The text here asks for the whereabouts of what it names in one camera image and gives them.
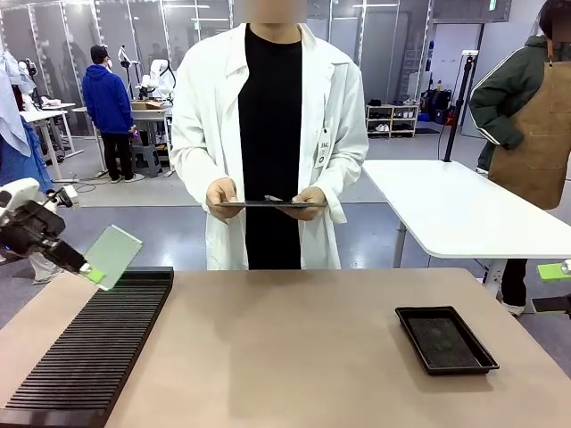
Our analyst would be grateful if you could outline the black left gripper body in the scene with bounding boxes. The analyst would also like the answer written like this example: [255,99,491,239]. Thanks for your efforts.
[0,200,66,264]

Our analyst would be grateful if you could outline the black camera stand pole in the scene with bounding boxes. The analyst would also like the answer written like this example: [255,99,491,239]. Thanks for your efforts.
[443,49,479,163]

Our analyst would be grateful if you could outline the white-sleeved left forearm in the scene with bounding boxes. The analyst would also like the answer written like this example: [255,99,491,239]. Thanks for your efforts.
[307,133,370,200]

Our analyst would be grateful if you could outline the flat cardboard box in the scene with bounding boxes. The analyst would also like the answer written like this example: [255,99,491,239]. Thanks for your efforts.
[129,99,170,112]

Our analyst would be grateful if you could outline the black plastic tray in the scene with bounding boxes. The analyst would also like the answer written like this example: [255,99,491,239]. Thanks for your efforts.
[394,305,501,377]

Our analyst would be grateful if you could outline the person's left hand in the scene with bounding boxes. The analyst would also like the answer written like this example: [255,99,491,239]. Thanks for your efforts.
[285,185,328,222]

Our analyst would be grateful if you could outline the background workbench with grey frame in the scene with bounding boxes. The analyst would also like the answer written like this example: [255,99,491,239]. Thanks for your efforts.
[70,104,176,179]

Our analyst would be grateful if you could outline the person in light blue shirt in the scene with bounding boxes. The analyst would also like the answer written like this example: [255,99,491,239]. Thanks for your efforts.
[0,48,64,286]

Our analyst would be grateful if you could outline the person's right hand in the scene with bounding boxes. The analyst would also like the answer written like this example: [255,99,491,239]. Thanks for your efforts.
[206,177,245,220]

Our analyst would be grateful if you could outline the person in white lab coat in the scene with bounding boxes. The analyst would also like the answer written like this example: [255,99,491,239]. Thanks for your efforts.
[169,21,370,271]

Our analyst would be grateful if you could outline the black clipboard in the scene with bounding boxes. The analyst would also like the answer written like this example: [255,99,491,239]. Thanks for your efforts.
[212,199,329,210]

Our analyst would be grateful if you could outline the white background desk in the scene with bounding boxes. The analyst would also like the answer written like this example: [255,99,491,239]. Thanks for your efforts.
[19,102,85,185]

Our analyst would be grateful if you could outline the black equipment bags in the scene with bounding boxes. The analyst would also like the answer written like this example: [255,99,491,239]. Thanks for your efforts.
[420,78,457,127]

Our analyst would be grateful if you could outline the grey step stool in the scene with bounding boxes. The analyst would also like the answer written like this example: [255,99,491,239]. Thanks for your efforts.
[130,142,165,179]

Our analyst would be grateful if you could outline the white badge on coat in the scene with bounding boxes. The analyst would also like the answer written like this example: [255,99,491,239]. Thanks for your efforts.
[313,128,332,170]

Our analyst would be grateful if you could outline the wooden shoe rack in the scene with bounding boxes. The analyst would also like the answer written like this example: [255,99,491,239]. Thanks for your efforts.
[365,102,421,139]

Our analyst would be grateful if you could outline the green rectangular PCB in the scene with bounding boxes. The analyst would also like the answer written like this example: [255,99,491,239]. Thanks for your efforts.
[83,224,145,292]

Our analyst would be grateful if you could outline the person in brown apron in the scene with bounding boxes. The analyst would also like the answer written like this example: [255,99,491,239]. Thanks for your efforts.
[468,0,571,317]

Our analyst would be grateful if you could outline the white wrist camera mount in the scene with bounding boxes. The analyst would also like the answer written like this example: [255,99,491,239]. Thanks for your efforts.
[42,185,80,213]

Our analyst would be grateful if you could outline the black slotted PCB rack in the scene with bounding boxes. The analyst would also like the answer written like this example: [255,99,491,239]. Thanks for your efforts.
[0,266,175,425]

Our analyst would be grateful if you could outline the white side table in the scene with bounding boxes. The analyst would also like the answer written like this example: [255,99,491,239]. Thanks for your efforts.
[361,159,571,287]

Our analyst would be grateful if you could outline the person in blue hoodie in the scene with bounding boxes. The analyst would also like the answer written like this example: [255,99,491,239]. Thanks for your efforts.
[81,44,146,185]

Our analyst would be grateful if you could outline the white-sleeved right forearm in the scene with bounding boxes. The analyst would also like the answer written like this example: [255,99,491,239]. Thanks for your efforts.
[170,133,244,197]

